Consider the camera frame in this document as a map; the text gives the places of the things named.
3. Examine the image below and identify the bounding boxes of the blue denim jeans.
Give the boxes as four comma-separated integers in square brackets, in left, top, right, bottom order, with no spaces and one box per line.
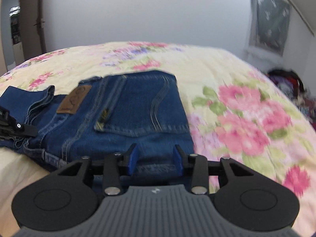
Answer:
[1,71,194,182]

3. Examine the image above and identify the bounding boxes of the floral yellow bedspread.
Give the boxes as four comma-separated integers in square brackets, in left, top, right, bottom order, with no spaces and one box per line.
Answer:
[1,42,315,236]

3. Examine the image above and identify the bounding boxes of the dark wooden door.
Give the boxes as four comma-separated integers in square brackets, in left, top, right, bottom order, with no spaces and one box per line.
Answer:
[0,0,47,74]

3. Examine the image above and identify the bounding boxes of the pile of mixed clothes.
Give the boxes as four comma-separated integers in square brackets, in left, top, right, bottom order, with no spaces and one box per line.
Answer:
[267,68,315,129]

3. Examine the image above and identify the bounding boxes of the grey floral window curtain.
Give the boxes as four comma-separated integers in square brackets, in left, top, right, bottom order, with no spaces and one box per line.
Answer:
[249,0,291,56]

